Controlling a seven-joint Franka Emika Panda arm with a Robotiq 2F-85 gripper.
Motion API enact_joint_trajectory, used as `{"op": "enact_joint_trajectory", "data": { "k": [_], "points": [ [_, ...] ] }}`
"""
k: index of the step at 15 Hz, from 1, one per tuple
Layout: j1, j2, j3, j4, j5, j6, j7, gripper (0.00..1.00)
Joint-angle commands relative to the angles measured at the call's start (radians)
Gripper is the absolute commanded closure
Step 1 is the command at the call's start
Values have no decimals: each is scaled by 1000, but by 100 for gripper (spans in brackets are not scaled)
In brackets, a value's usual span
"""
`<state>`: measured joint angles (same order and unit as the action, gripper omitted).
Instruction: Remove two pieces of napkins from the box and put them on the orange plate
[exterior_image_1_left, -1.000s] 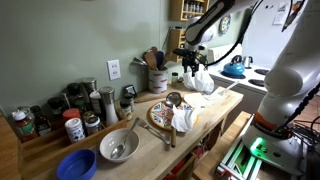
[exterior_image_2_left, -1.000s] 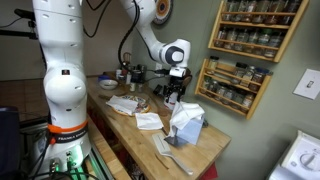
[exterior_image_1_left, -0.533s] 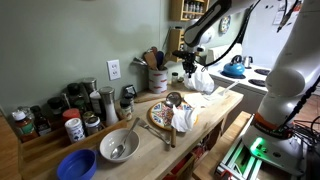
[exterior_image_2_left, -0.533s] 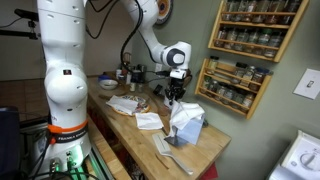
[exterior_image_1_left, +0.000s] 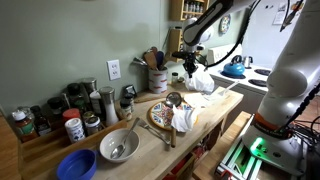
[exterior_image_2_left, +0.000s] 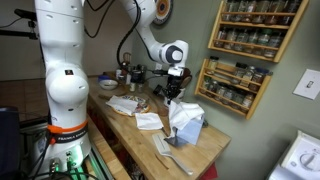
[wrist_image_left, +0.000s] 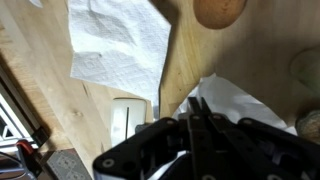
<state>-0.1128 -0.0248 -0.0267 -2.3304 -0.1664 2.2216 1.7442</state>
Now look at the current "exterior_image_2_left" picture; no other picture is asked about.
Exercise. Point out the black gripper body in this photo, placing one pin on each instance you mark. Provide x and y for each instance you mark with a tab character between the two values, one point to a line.
175	85

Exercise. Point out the light blue tissue box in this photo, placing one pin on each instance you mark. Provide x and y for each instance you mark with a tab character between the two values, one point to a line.
193	133

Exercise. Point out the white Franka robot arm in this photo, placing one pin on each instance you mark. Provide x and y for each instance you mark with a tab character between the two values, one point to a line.
61	50

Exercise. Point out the colourful patterned orange plate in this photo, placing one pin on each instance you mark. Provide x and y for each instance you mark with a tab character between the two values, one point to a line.
144	106

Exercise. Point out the dark blue box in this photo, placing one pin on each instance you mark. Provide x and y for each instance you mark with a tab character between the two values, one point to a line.
8	140

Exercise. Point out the white red-patterned utensil crock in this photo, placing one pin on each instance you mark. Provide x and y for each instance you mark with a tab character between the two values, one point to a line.
181	94

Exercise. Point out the small black device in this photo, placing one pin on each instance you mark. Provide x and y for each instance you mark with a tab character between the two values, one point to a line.
158	90

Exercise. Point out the brown wooden spoon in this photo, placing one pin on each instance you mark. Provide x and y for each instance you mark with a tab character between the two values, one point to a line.
187	71

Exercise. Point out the small black-lid spice jar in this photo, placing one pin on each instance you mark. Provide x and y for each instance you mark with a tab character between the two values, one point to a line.
141	88
133	87

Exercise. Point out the folded white napkin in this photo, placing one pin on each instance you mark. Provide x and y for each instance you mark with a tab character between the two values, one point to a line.
149	121

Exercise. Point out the glass spice jar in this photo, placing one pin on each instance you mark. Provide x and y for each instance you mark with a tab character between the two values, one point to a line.
207	83
242	36
252	6
213	63
240	71
230	6
214	86
232	35
229	93
275	6
238	97
248	101
275	40
221	90
263	6
258	78
221	34
254	36
242	6
291	6
248	75

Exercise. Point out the dark steel canister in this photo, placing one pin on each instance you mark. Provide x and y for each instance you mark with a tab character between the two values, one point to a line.
137	75

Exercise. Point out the white plastic bottle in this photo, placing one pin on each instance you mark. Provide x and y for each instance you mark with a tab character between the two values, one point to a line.
128	80

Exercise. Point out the dark square scraper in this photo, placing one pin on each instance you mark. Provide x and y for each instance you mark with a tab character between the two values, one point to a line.
175	142

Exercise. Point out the white spatula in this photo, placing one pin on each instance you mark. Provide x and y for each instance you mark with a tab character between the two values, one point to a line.
161	143

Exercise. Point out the small wooden spice rack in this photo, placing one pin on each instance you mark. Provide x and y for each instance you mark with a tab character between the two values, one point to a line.
226	68

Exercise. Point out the white ceramic bowl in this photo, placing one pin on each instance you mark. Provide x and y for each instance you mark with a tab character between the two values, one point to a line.
108	85

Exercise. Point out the blue plastic bowl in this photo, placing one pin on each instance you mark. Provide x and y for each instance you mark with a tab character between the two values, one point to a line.
103	77

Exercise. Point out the low wooden bench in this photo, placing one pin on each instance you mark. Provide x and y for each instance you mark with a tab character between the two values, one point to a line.
106	150

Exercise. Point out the red cloth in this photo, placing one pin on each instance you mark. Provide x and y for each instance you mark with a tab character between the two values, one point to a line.
210	174

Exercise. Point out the green-lid spice jar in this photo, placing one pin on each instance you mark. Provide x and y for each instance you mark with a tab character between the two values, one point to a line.
265	37

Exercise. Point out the large wooden spice rack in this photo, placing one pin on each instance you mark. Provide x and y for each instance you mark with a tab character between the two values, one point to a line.
290	33

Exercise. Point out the white stove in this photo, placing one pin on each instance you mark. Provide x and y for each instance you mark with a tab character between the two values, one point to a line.
293	150

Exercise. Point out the decorative round wall plate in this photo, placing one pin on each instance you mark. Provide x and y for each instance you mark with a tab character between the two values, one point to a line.
164	10

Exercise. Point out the white light switch plate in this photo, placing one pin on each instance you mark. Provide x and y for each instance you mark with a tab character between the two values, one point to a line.
308	85

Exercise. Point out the black camera stand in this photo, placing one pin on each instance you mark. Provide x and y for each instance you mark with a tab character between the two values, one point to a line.
25	14

